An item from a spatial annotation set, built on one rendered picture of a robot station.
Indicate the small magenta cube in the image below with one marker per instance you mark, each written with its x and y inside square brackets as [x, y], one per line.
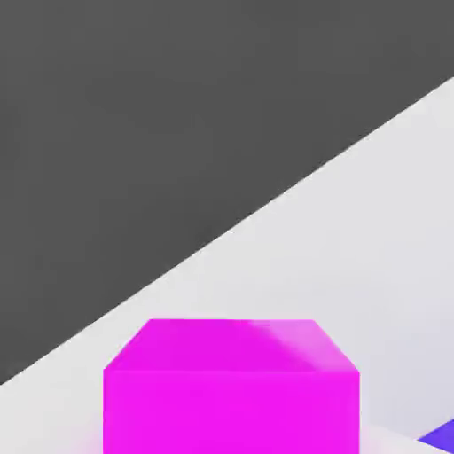
[230, 408]

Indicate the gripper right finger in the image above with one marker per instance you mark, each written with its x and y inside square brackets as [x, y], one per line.
[383, 445]

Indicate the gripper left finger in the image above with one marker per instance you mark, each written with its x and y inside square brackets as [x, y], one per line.
[88, 445]

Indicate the small purple cube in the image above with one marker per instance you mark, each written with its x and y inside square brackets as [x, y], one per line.
[441, 436]

